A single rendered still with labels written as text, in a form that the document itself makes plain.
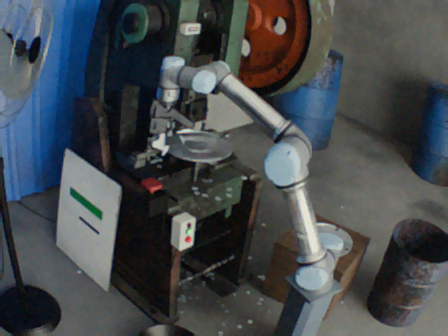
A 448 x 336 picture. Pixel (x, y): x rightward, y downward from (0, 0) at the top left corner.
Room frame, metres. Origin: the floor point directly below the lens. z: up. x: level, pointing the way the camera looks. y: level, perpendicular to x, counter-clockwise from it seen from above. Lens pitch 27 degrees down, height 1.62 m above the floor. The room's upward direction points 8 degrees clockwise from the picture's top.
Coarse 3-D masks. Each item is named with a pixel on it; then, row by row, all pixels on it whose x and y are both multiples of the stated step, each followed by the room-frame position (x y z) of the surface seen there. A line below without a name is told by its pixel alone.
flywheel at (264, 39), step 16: (256, 0) 2.19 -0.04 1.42; (272, 0) 2.13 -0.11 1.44; (288, 0) 2.07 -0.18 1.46; (304, 0) 1.98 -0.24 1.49; (256, 16) 2.14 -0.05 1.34; (272, 16) 2.12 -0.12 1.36; (288, 16) 2.06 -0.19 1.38; (304, 16) 1.97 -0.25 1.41; (256, 32) 2.17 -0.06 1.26; (272, 32) 2.11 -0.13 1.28; (288, 32) 2.06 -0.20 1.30; (304, 32) 1.96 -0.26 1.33; (256, 48) 2.16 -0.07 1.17; (272, 48) 2.10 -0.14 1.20; (288, 48) 2.05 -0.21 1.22; (304, 48) 1.96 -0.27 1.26; (240, 64) 2.21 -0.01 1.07; (256, 64) 2.15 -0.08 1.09; (272, 64) 2.10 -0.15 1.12; (288, 64) 2.00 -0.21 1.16; (256, 80) 2.10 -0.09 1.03; (272, 80) 2.05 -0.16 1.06
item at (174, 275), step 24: (72, 120) 2.05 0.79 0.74; (96, 120) 1.90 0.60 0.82; (72, 144) 2.05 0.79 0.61; (96, 144) 1.89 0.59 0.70; (144, 192) 1.68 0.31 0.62; (120, 216) 1.77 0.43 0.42; (144, 216) 1.64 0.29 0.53; (168, 216) 1.55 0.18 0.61; (120, 240) 1.79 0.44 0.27; (144, 240) 1.67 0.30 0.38; (168, 240) 1.55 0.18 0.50; (120, 264) 1.78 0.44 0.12; (144, 264) 1.67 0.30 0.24; (168, 264) 1.54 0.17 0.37; (120, 288) 1.68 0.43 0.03; (144, 288) 1.66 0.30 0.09; (168, 288) 1.54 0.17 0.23; (144, 312) 1.56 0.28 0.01; (168, 312) 1.54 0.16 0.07
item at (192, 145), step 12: (180, 132) 1.96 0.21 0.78; (192, 132) 1.98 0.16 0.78; (204, 132) 1.99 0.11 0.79; (180, 144) 1.84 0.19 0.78; (192, 144) 1.84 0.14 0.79; (204, 144) 1.85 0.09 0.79; (216, 144) 1.88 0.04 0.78; (228, 144) 1.90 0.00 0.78; (180, 156) 1.72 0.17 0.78; (192, 156) 1.74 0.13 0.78; (204, 156) 1.75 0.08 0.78; (216, 156) 1.77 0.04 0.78; (228, 156) 1.79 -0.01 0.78
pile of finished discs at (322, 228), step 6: (318, 228) 2.01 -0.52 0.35; (324, 228) 2.02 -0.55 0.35; (330, 228) 2.02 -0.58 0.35; (336, 228) 2.03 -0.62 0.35; (336, 234) 1.97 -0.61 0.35; (342, 234) 1.97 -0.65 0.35; (348, 234) 1.97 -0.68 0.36; (342, 240) 1.92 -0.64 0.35; (348, 240) 1.92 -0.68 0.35; (348, 246) 1.87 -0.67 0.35; (342, 252) 1.81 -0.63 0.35
